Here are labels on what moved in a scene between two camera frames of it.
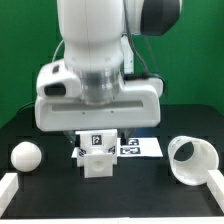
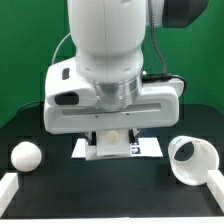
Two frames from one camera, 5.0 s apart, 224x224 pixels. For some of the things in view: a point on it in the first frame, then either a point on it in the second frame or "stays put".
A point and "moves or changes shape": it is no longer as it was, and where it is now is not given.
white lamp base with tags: (97, 151) moves or changes shape
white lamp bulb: (26, 156) stays put
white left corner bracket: (9, 185) stays put
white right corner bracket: (215, 182) stays put
